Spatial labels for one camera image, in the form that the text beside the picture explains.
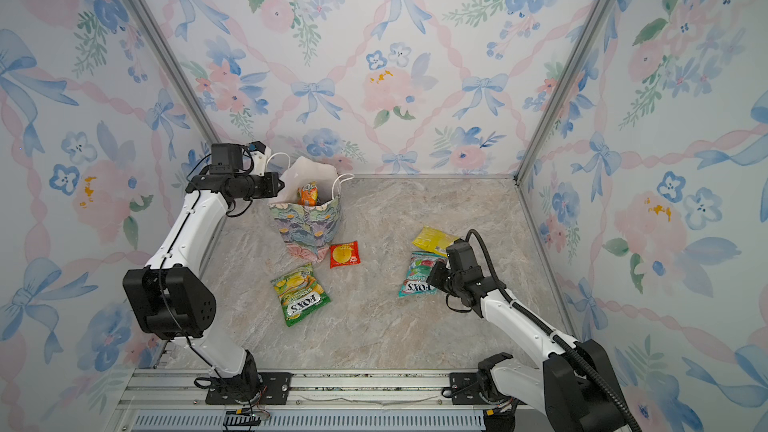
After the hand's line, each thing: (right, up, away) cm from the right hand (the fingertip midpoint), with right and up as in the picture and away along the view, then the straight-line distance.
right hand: (428, 271), depth 87 cm
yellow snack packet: (+3, +8, +10) cm, 13 cm away
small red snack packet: (-26, +3, +10) cm, 28 cm away
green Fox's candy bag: (-38, -7, +1) cm, 38 cm away
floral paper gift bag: (-34, +13, -3) cm, 37 cm away
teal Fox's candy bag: (-4, -3, 0) cm, 5 cm away
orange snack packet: (-35, +22, -1) cm, 41 cm away
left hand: (-42, +26, -2) cm, 49 cm away
